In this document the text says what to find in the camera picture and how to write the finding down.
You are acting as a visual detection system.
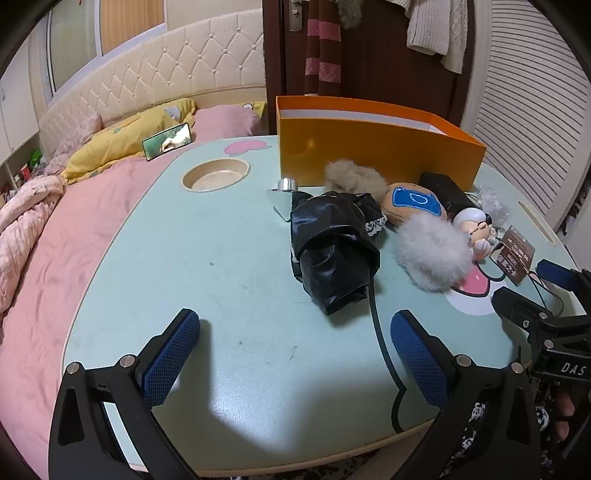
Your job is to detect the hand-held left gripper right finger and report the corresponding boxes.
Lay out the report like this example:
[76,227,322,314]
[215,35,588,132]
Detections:
[390,310,543,480]

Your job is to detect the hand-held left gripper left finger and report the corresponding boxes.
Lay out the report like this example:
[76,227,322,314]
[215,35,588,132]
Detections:
[48,308,201,480]

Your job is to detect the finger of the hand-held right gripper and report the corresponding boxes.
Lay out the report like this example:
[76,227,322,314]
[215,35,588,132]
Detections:
[536,259,583,288]
[492,286,555,334]

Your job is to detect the small cartoon figurine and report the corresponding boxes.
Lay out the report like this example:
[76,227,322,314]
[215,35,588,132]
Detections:
[452,207,504,264]

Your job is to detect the clear crinkled plastic wrap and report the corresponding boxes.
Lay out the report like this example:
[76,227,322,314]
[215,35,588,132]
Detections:
[475,185,511,222]

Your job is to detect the grey-white fur pompom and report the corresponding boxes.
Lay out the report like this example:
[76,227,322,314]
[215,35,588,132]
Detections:
[394,216,474,292]

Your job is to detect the black rectangular case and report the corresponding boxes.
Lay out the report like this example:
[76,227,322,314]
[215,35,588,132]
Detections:
[419,172,476,210]

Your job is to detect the black glossy lace garment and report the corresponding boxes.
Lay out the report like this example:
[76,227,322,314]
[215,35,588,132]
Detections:
[288,189,389,317]

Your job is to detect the tan furry plush toy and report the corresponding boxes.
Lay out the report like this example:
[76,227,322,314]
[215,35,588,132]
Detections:
[323,159,448,228]

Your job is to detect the silver glitter case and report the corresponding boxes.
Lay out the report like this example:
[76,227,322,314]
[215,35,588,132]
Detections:
[265,178,301,222]

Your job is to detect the orange cardboard box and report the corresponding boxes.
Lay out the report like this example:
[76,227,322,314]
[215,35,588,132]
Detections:
[276,95,488,190]

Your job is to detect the person's right hand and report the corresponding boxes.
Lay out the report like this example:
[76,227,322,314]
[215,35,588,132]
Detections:
[551,392,581,445]

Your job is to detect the brown hang tags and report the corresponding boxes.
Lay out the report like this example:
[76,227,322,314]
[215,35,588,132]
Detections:
[496,225,536,284]

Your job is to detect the person's patterned pants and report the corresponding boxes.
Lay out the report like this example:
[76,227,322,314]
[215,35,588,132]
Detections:
[455,376,555,467]

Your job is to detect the pink duvet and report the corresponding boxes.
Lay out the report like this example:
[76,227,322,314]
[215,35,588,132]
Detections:
[0,104,264,476]

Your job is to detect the white louvered wardrobe door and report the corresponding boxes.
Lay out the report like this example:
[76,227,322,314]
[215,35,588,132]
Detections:
[462,0,591,232]

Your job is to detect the beige round cup holder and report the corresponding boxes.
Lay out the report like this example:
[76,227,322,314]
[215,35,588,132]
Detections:
[181,158,251,193]

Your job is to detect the pink crumpled blanket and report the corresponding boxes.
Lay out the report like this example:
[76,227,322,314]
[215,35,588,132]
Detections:
[0,175,65,319]

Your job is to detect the smartphone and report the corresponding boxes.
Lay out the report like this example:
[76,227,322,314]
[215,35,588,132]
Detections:
[142,122,192,161]

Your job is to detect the cluttered bedside shelf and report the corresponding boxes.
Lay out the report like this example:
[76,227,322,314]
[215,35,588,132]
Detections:
[0,148,47,204]

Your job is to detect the pink floral pillow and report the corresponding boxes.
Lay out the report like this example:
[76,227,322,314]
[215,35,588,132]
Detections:
[44,113,103,175]

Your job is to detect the white knit sweater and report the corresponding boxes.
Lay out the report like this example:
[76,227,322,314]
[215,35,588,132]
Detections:
[390,0,469,75]

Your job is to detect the dark brown door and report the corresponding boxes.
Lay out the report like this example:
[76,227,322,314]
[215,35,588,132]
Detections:
[262,0,476,137]

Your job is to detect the cream tufted headboard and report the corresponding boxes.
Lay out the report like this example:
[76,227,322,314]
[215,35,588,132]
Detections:
[39,11,266,134]

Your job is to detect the brown pink striped scarf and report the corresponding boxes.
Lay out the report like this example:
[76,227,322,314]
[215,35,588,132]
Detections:
[304,0,343,97]

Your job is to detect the window pane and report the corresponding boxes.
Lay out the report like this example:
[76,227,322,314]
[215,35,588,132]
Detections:
[46,0,100,95]

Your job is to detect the hanging grey fur piece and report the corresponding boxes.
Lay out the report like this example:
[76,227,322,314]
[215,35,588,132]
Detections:
[336,0,363,29]

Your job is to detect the metal door handle plate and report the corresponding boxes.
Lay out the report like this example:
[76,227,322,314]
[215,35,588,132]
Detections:
[287,0,306,32]

